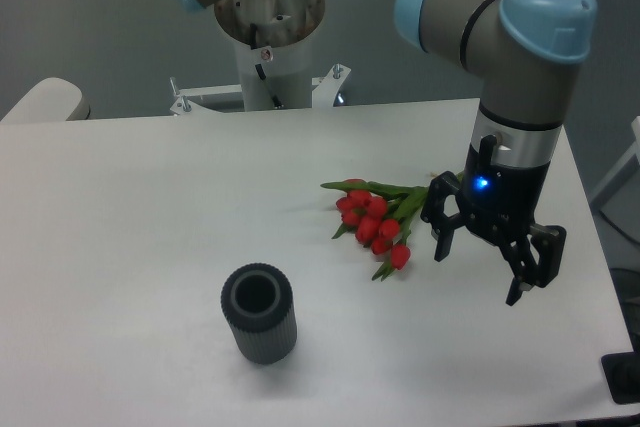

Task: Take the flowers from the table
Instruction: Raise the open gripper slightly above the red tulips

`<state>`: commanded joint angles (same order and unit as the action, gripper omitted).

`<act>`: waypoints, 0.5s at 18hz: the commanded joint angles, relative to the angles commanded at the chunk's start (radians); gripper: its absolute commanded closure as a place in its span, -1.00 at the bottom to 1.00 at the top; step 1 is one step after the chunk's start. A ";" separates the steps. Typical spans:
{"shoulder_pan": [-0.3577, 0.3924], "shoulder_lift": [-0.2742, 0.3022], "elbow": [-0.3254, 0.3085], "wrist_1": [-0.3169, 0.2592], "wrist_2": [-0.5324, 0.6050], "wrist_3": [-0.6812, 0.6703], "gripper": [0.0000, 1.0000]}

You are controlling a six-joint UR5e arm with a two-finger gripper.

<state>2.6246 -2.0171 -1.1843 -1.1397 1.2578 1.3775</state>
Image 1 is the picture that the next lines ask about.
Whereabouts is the beige chair back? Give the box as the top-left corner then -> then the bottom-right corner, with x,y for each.
1,77 -> 91,125

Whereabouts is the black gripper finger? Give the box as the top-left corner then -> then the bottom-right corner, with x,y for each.
501,223 -> 567,306
420,171 -> 465,262

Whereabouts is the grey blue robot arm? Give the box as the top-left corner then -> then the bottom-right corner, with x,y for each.
179,0 -> 597,304

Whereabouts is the white furniture at right edge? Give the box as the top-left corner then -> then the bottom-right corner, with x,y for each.
588,117 -> 639,246

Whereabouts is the black box at table edge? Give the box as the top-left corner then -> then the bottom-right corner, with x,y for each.
601,352 -> 639,405

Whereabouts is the white pedestal base frame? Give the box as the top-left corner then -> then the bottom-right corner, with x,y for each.
169,63 -> 352,116

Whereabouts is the red tulip bouquet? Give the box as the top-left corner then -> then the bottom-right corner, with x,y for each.
321,178 -> 429,281

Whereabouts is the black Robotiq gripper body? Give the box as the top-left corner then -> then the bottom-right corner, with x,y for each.
456,148 -> 550,246

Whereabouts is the dark grey ribbed vase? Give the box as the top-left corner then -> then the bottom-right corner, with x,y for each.
220,263 -> 298,365

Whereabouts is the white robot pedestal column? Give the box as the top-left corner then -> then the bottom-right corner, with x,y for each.
214,0 -> 325,88

